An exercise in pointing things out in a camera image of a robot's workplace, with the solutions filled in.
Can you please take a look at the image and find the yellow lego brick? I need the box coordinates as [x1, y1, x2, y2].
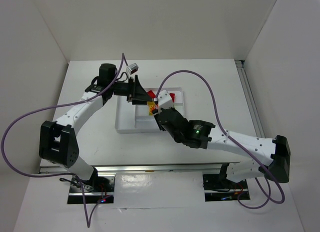
[147, 101, 158, 116]

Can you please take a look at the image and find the red lego brick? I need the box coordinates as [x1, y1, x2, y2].
[169, 93, 175, 103]
[147, 90, 156, 99]

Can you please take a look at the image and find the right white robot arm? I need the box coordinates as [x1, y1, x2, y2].
[152, 108, 291, 183]

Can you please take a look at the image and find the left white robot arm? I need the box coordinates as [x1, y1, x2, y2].
[39, 63, 151, 189]

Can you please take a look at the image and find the white compartment tray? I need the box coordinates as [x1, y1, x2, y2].
[114, 87, 186, 134]

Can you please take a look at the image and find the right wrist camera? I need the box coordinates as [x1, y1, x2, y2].
[154, 90, 174, 110]

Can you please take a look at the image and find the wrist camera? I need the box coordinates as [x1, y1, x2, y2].
[154, 90, 174, 110]
[126, 63, 139, 76]

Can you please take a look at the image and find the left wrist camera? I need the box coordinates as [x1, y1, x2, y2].
[126, 63, 139, 76]

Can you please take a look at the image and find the aluminium front rail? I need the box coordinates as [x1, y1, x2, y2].
[39, 162, 228, 173]

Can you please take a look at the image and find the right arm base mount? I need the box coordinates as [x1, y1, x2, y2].
[199, 163, 250, 202]

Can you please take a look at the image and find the aluminium side rail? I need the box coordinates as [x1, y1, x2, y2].
[234, 60, 265, 138]

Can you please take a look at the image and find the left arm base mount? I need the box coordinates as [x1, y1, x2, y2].
[59, 174, 116, 204]

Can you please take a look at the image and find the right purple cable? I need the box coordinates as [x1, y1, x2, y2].
[154, 70, 286, 210]

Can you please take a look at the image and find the purple cable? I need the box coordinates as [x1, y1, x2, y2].
[154, 70, 286, 210]
[0, 52, 127, 228]

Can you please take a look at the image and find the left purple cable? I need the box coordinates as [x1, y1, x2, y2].
[0, 52, 127, 228]

